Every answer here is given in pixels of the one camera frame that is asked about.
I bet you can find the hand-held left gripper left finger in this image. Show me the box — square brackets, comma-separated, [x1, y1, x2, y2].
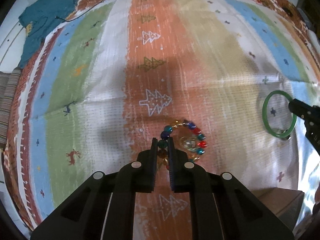
[30, 137, 159, 240]

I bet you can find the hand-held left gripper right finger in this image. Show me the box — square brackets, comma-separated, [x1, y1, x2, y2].
[167, 137, 294, 240]

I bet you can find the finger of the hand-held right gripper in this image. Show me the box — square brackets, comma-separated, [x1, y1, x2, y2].
[288, 99, 320, 126]

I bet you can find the green jade bangle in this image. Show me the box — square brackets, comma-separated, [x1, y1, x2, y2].
[262, 90, 298, 141]

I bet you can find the multicolour glass bead bracelet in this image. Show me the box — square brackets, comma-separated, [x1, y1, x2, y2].
[157, 119, 208, 171]

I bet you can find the silver metal tin box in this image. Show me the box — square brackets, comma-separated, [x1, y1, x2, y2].
[251, 189, 305, 229]

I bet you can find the colourful striped mat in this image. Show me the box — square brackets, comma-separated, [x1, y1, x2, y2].
[15, 0, 320, 240]

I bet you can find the striped grey cushion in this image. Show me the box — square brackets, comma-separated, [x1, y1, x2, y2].
[0, 69, 23, 146]

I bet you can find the teal shirt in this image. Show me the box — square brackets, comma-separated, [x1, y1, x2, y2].
[19, 0, 77, 69]

